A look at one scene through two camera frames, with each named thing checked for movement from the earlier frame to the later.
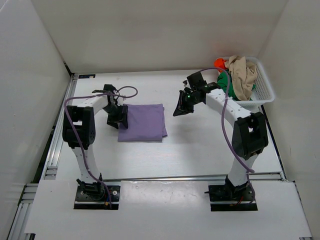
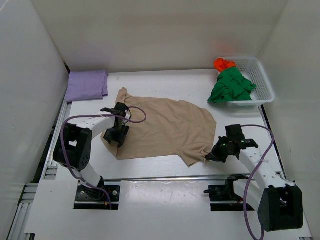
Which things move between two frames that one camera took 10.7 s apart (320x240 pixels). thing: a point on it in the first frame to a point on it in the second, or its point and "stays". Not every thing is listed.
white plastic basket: x=264 y=93 stays
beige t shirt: x=243 y=74 to x=160 y=127
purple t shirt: x=146 y=123 to x=86 y=85
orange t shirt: x=219 y=63 stays
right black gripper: x=185 y=100 to x=219 y=152
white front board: x=164 y=210 stays
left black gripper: x=120 y=114 to x=116 y=135
